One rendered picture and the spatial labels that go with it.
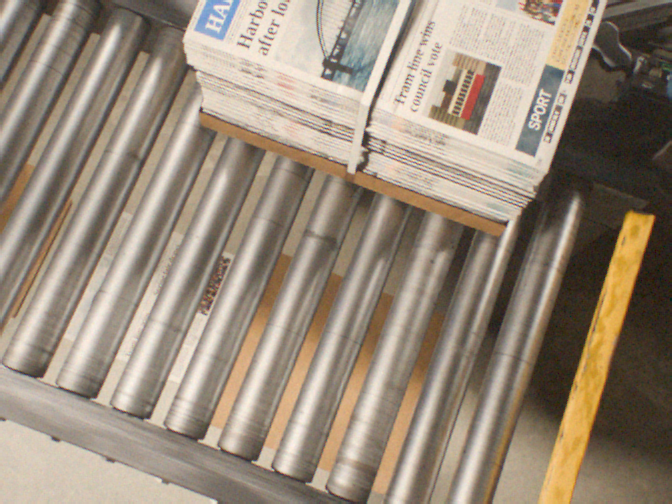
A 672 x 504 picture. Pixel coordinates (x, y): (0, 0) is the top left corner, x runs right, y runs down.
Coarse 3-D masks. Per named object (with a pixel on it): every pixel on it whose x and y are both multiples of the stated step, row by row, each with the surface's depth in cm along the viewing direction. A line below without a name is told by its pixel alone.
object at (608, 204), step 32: (96, 0) 114; (128, 0) 113; (160, 0) 113; (192, 0) 113; (96, 32) 123; (576, 160) 110; (608, 160) 110; (640, 160) 110; (544, 192) 117; (608, 192) 110; (640, 192) 109; (608, 224) 120
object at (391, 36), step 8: (400, 0) 87; (408, 0) 87; (400, 8) 87; (400, 16) 87; (392, 24) 87; (400, 24) 87; (392, 32) 87; (392, 40) 86; (384, 48) 86; (384, 56) 86; (376, 64) 86; (384, 64) 86; (376, 72) 86; (376, 80) 86; (368, 88) 86; (376, 88) 86; (368, 96) 85; (368, 104) 85
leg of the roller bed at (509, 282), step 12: (588, 228) 124; (600, 228) 122; (528, 240) 150; (576, 240) 129; (588, 240) 128; (576, 252) 134; (516, 264) 153; (516, 276) 156; (504, 288) 165; (504, 300) 173; (492, 312) 184
